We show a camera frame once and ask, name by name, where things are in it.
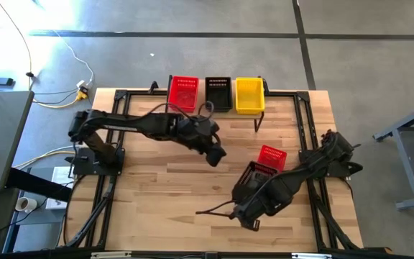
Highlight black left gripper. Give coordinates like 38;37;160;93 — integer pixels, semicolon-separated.
176;116;229;168

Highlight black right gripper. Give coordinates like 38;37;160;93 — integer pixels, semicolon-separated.
231;175;296;222

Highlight small black plastic basket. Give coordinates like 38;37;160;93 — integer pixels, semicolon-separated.
234;160;279;197

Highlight medium red plastic basket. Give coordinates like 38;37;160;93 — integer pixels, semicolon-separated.
256;144;288;173

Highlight large black plastic basket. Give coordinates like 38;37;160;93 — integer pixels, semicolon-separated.
204;76;234;113

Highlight large yellow plastic basket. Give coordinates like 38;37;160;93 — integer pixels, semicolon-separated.
235;76;266;116

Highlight large red plastic basket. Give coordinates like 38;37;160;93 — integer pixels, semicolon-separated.
167;75;200;114

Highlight medium black plastic basket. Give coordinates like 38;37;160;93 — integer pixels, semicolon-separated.
206;78;231;109

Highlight small yellow plastic basket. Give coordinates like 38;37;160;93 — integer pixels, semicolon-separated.
238;79;263;112

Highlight small red plastic basket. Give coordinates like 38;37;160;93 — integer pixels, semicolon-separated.
170;77;198;110

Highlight white power adapter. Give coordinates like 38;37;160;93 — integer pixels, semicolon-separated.
75;79;95;90

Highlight white paper box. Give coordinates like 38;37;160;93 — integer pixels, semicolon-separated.
45;165;75;211

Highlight black desk leg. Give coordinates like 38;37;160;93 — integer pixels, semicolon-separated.
4;166;74;203

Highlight white mug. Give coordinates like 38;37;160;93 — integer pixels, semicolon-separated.
14;196;39;214

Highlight grey desk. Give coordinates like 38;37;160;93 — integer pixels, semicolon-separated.
0;89;35;195

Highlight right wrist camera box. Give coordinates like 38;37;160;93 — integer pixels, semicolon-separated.
240;216;262;232

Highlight black aluminium table frame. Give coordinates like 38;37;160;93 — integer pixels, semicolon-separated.
58;88;391;259

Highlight grey metal desk frame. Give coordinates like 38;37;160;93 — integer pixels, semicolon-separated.
372;99;414;212

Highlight pale yellow floor cable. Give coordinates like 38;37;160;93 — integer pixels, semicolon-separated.
12;145;77;171

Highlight white floor cable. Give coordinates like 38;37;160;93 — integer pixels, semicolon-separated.
50;29;96;86

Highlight thin pale floor cable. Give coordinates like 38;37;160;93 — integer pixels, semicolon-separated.
0;0;34;91

